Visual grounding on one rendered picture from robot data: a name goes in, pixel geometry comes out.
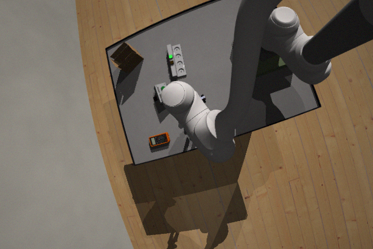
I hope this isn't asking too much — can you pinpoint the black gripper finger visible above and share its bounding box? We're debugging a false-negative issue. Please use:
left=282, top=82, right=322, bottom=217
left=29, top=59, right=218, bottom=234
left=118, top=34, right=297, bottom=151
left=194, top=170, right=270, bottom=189
left=200, top=94, right=206, bottom=103

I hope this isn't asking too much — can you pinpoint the orange digital multimeter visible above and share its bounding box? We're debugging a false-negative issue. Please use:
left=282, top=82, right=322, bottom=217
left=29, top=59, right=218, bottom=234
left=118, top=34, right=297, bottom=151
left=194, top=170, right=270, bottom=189
left=149, top=132, right=170, bottom=147

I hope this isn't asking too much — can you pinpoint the brown cardboard box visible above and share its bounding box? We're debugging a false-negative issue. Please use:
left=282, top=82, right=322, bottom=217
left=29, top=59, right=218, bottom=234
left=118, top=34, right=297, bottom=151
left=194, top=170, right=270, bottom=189
left=110, top=42, right=144, bottom=73

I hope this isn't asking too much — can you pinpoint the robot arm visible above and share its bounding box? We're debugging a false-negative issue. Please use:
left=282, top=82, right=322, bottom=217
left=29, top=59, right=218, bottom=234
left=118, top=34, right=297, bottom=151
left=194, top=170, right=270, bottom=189
left=161, top=0, right=373, bottom=163

